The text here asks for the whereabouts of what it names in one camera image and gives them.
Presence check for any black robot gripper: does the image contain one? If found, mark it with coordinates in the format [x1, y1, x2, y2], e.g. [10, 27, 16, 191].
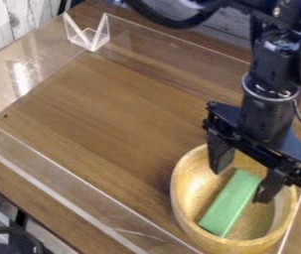
[203, 74, 301, 203]

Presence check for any green rectangular block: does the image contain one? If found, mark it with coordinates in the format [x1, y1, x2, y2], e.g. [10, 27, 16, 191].
[198, 170, 259, 237]

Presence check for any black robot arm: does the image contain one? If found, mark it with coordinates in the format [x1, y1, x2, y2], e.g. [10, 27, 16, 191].
[124, 0, 301, 203]

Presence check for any brown wooden bowl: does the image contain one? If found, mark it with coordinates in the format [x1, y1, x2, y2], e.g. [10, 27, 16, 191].
[170, 145, 297, 254]

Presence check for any black equipment lower left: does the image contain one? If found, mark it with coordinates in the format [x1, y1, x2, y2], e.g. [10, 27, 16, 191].
[0, 222, 55, 254]

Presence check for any clear acrylic corner bracket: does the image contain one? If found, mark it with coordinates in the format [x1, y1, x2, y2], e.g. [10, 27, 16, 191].
[63, 13, 109, 52]

